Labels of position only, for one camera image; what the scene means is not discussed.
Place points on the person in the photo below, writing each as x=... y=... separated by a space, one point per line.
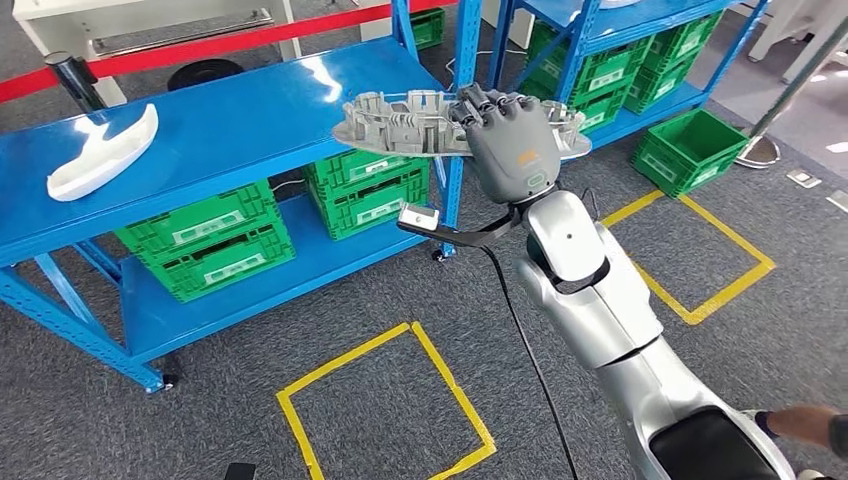
x=802 y=424

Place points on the white plastic part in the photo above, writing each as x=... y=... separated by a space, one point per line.
x=619 y=3

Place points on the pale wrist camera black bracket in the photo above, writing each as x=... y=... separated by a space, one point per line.
x=418 y=217

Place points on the steel pole with round base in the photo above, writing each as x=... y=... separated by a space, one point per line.
x=762 y=152

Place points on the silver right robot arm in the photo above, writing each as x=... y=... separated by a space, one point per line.
x=609 y=318

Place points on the white plastic mirror cover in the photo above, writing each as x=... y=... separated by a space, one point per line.
x=99 y=162

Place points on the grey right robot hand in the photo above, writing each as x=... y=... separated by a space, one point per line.
x=510 y=152

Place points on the black barrier post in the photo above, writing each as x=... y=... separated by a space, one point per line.
x=76 y=83

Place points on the red barrier belt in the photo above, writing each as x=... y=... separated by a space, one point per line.
x=199 y=46

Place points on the blue metal shelf rack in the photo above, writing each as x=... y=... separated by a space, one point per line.
x=662 y=16
x=232 y=119

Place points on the steel floor plate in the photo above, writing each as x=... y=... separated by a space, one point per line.
x=803 y=179
x=838 y=202

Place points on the white rectangular table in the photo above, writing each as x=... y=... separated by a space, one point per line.
x=520 y=26
x=40 y=10

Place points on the grey wheel hubcap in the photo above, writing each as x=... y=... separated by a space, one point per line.
x=391 y=142

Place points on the black round stool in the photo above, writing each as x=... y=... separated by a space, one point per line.
x=205 y=73

